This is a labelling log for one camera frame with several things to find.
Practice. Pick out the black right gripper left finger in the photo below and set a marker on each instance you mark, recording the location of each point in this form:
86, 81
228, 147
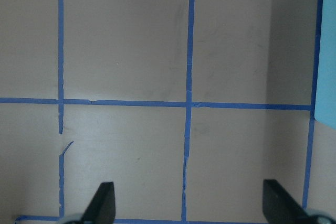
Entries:
102, 206

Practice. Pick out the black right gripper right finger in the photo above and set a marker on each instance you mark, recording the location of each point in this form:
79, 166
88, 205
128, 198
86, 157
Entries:
280, 208

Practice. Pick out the turquoise plastic bin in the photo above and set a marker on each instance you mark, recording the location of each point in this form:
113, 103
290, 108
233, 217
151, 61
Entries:
325, 97

